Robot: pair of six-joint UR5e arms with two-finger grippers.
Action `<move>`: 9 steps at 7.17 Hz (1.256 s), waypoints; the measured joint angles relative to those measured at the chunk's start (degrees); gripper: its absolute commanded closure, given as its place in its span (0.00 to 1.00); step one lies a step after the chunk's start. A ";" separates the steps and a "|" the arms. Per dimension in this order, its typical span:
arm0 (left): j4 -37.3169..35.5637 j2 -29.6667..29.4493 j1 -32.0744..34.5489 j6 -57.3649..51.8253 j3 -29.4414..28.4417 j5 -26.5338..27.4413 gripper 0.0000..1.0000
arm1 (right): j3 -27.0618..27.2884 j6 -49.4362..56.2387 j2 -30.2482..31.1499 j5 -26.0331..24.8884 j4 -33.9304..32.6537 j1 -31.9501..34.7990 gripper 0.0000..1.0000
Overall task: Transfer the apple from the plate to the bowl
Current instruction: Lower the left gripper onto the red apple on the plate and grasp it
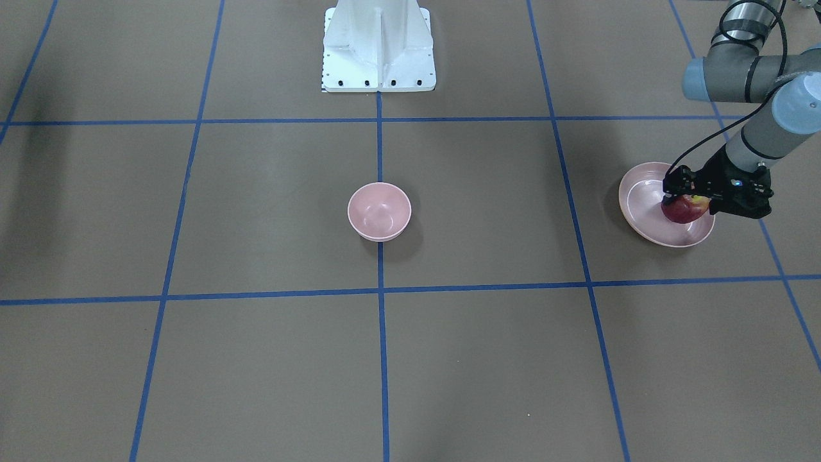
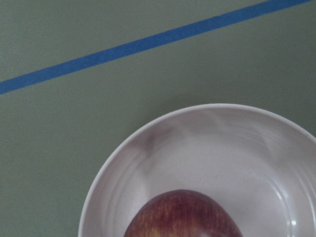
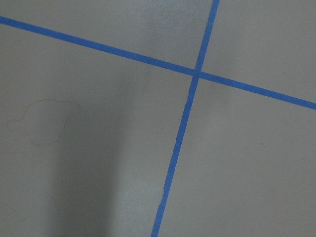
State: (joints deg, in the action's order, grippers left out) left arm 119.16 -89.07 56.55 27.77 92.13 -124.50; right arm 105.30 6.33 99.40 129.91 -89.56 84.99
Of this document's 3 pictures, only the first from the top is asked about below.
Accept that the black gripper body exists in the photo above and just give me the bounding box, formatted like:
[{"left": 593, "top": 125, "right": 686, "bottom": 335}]
[{"left": 690, "top": 147, "right": 774, "bottom": 219}]

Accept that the red apple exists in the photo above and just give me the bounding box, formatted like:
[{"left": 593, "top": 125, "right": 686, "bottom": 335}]
[{"left": 661, "top": 195, "right": 701, "bottom": 223}]

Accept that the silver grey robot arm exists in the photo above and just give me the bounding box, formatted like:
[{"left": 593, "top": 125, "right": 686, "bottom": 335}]
[{"left": 661, "top": 1, "right": 819, "bottom": 223}]

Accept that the pink plate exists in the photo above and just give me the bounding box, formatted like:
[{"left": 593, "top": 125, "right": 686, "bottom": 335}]
[{"left": 618, "top": 162, "right": 716, "bottom": 248}]

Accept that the pink bowl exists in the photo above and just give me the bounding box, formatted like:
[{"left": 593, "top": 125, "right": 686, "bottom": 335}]
[{"left": 346, "top": 182, "right": 413, "bottom": 243}]

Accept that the brown paper table mat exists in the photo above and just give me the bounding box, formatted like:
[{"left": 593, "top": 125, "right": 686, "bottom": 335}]
[{"left": 2, "top": 1, "right": 819, "bottom": 461}]

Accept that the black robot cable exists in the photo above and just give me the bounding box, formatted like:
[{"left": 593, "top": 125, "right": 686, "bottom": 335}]
[{"left": 667, "top": 0, "right": 799, "bottom": 177}]

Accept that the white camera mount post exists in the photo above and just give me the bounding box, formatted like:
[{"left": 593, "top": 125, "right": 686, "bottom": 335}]
[{"left": 321, "top": 1, "right": 437, "bottom": 93}]

